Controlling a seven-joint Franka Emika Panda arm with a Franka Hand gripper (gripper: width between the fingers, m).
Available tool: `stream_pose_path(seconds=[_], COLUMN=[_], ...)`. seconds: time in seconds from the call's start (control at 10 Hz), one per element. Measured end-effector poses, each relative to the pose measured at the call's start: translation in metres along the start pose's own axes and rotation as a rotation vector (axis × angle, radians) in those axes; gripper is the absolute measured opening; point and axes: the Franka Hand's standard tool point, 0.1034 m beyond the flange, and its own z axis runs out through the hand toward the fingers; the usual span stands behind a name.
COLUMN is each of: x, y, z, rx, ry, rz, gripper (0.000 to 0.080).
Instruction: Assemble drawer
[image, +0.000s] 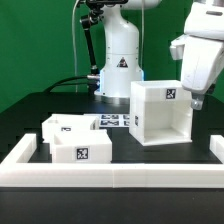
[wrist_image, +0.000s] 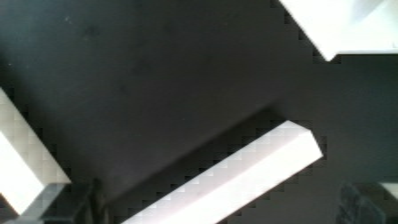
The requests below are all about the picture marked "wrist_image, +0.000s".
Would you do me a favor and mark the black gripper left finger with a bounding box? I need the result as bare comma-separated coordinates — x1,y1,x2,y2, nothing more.
41,183,107,224

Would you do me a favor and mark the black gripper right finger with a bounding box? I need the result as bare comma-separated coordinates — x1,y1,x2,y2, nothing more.
338,182,398,224

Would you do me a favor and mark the white drawer tray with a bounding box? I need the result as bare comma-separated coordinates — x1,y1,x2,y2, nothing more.
0,88,71,214
121,121,324,224

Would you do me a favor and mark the white front drawer tray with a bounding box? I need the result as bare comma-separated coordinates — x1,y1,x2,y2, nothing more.
121,121,324,224

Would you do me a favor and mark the white drawer cabinet box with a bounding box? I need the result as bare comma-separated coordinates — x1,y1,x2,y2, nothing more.
279,0,398,61

